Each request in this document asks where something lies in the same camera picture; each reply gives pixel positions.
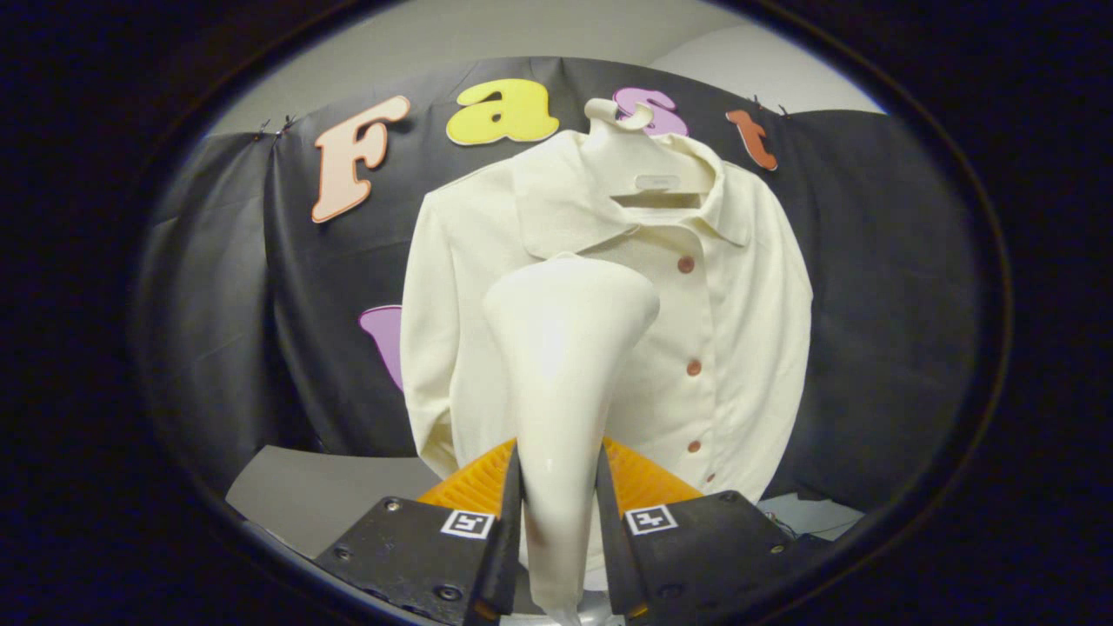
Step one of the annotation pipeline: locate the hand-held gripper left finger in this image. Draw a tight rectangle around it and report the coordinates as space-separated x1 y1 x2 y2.
315 437 523 625

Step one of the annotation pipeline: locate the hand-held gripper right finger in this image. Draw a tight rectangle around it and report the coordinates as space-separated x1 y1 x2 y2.
596 437 814 620

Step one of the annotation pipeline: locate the cream garment steamer head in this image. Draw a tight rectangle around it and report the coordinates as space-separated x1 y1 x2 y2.
483 252 662 625

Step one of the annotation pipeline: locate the cream button-up shirt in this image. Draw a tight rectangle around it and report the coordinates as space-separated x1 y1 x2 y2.
400 129 814 505

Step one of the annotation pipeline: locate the grey cabinet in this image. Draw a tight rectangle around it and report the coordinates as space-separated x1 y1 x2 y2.
226 445 444 562

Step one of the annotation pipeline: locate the black backdrop cloth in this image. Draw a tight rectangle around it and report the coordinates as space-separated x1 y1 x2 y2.
135 57 1001 514

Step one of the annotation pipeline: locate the white plastic hanger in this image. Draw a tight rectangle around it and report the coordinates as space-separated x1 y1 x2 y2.
584 97 716 210

